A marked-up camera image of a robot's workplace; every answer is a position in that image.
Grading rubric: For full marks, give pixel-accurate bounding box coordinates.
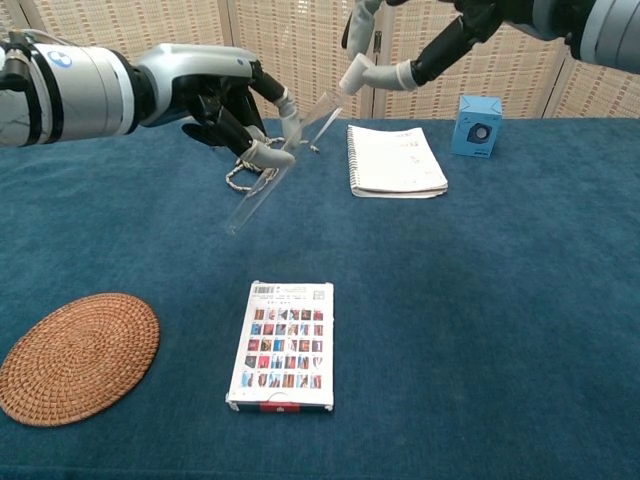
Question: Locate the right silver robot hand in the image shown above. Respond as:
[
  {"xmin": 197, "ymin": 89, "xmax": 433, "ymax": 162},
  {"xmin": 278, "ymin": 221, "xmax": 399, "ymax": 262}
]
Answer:
[{"xmin": 341, "ymin": 0, "xmax": 589, "ymax": 92}]

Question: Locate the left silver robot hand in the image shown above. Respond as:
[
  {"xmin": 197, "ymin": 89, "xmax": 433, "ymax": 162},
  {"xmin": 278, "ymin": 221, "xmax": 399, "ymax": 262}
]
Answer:
[{"xmin": 132, "ymin": 43, "xmax": 301, "ymax": 169}]

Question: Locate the white tube cap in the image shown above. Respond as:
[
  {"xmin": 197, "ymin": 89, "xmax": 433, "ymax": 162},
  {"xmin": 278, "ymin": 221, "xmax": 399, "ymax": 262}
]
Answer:
[{"xmin": 338, "ymin": 53, "xmax": 375, "ymax": 95}]

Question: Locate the clear glass test tube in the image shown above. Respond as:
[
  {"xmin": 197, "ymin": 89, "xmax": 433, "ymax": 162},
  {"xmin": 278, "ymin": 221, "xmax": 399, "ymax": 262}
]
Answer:
[{"xmin": 225, "ymin": 91, "xmax": 344, "ymax": 236}]

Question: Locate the blue speaker carton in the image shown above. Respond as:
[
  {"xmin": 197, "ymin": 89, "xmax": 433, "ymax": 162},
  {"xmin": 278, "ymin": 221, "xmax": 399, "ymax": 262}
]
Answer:
[{"xmin": 450, "ymin": 94, "xmax": 503, "ymax": 159}]

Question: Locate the bamboo folding screen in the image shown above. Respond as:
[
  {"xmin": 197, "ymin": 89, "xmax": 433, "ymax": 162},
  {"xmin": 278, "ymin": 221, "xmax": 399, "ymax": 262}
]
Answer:
[{"xmin": 0, "ymin": 0, "xmax": 640, "ymax": 121}]

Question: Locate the white spiral notebook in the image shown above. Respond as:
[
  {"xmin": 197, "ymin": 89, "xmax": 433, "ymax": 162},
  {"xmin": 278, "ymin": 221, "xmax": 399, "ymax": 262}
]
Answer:
[{"xmin": 346, "ymin": 124, "xmax": 449, "ymax": 199}]

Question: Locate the blue table cloth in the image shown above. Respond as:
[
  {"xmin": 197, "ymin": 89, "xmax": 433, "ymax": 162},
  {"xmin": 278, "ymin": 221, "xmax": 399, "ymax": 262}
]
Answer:
[{"xmin": 0, "ymin": 117, "xmax": 640, "ymax": 480}]

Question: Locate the white picture card box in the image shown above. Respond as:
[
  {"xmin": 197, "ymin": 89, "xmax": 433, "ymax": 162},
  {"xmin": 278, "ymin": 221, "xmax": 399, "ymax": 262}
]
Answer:
[{"xmin": 224, "ymin": 280, "xmax": 335, "ymax": 414}]

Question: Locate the round woven rattan coaster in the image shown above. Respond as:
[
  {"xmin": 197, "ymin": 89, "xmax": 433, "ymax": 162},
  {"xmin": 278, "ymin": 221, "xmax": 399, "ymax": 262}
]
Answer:
[{"xmin": 0, "ymin": 292, "xmax": 161, "ymax": 428}]

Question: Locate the coiled beige braided rope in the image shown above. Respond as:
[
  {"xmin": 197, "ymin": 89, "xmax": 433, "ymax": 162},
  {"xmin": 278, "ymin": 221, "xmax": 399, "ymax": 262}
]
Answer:
[{"xmin": 224, "ymin": 133, "xmax": 322, "ymax": 193}]

